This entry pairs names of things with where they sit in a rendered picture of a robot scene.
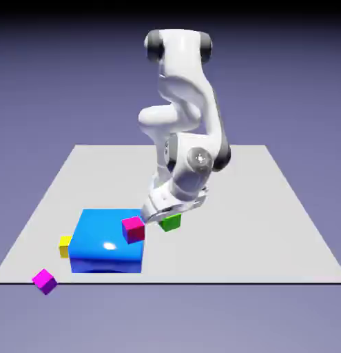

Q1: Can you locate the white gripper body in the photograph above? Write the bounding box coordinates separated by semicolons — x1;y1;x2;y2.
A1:
140;183;209;225

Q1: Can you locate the small green cube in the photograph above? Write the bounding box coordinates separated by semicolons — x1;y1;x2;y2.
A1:
158;213;183;232

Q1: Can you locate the small crimson cube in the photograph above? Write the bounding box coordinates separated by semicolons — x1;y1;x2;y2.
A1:
121;215;146;245

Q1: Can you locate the small yellow cube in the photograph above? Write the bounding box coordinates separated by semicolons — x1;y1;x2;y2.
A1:
59;235;74;259

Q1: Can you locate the small magenta cube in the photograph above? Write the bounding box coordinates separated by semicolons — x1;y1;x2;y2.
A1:
32;268;59;296

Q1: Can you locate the large blue box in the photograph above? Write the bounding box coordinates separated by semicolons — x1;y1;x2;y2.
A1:
68;208;145;274

